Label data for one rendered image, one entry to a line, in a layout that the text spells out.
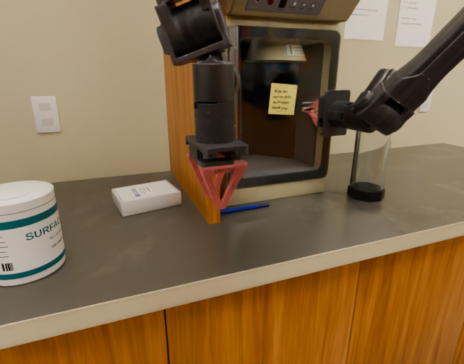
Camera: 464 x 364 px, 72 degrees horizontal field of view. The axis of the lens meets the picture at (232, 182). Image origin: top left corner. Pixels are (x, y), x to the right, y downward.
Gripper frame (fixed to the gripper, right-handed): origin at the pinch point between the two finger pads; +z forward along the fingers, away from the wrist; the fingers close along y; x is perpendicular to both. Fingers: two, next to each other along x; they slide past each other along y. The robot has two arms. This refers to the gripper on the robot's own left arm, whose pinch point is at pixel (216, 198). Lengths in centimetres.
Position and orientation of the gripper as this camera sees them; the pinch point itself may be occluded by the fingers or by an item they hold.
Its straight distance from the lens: 49.8
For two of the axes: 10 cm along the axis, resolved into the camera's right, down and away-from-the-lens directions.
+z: 0.0, 9.5, 3.2
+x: -9.3, 1.2, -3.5
